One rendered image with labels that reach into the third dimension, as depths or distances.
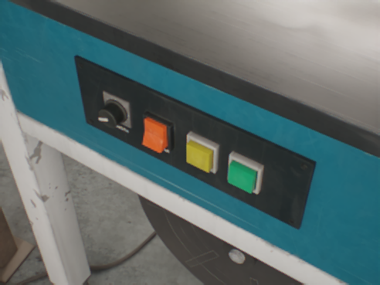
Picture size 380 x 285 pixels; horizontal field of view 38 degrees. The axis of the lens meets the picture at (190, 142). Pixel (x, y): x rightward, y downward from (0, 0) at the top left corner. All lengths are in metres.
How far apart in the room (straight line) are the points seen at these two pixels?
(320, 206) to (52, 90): 0.31
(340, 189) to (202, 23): 0.18
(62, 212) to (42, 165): 0.12
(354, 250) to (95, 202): 0.86
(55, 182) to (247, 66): 0.47
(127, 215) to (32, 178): 0.48
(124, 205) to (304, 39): 0.87
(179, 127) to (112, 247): 0.73
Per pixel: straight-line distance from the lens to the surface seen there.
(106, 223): 1.25
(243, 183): 0.49
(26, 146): 0.76
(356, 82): 0.44
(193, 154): 0.50
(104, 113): 0.54
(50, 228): 0.89
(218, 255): 0.97
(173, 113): 0.50
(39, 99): 0.65
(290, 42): 0.47
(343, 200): 0.47
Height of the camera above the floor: 1.01
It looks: 46 degrees down
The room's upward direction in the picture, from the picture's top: straight up
